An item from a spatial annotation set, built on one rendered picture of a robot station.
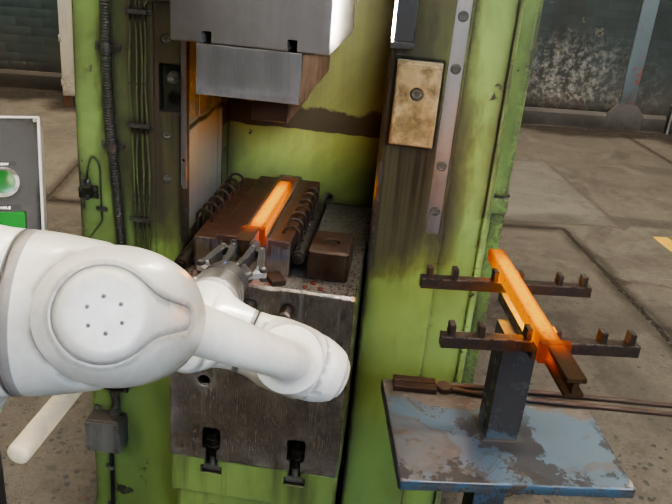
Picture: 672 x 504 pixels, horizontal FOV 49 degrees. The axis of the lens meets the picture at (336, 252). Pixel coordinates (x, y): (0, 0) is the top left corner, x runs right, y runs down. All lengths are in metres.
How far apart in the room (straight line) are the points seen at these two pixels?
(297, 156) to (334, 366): 0.92
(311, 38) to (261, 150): 0.62
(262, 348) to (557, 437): 0.69
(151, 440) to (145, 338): 1.49
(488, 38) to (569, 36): 6.33
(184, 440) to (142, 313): 1.21
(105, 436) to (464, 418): 0.96
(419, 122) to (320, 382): 0.62
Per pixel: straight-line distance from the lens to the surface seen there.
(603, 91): 8.07
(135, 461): 2.07
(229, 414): 1.64
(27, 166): 1.52
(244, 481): 1.74
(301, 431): 1.62
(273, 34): 1.38
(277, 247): 1.49
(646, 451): 2.88
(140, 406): 1.96
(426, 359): 1.74
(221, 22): 1.41
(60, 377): 0.57
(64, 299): 0.52
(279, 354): 0.95
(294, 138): 1.91
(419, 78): 1.49
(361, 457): 1.90
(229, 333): 0.86
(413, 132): 1.51
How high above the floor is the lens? 1.56
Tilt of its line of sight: 23 degrees down
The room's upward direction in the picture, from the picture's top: 5 degrees clockwise
